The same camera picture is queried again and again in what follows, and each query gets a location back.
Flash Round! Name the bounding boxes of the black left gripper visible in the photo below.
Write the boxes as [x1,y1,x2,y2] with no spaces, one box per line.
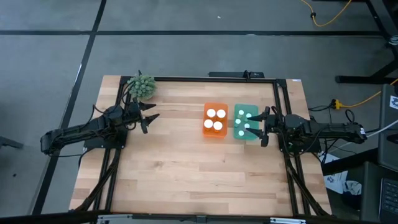
[124,98,160,135]

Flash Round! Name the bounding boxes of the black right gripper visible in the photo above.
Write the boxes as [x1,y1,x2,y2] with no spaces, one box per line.
[245,106,284,147]

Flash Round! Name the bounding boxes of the green translucent plastic bin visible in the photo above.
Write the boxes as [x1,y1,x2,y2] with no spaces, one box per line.
[233,103,260,141]

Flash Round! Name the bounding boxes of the orange translucent plastic bin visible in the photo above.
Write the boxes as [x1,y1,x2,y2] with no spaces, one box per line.
[202,103,229,140]

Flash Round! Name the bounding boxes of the green artificial plant in pot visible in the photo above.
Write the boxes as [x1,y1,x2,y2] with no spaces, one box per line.
[126,73,157,101]

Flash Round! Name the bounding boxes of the white printed paper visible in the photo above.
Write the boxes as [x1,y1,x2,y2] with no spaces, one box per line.
[322,152,349,194]

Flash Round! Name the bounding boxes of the grey cabinet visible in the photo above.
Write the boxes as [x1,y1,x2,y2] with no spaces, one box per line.
[377,83,398,174]

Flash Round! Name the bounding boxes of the dark grey box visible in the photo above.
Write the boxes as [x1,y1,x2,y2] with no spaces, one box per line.
[341,161,382,222]

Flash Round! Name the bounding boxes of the grey furniture leg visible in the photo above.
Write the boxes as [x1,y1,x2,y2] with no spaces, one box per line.
[0,136,24,150]

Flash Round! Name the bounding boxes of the black rig front beam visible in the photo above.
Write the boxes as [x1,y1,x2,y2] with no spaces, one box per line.
[0,210,398,224]

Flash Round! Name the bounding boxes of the black keyboard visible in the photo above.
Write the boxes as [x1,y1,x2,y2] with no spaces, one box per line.
[378,177,398,223]

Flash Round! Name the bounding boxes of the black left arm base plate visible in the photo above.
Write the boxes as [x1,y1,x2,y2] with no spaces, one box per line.
[83,127,128,149]

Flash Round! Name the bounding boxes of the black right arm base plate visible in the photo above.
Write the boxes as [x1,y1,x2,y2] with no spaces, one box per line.
[279,136,322,154]

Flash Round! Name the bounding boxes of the black aluminium table frame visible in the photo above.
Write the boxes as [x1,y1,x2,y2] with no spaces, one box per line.
[68,75,333,218]

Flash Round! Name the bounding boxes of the yellow extension cable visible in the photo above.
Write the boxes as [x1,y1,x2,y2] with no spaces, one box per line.
[300,0,353,28]
[331,79,398,110]

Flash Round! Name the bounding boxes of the black desk leg frame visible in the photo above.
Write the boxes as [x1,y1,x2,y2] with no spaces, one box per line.
[335,0,398,85]

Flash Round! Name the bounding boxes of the white cable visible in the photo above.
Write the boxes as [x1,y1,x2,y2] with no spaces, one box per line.
[329,119,398,151]

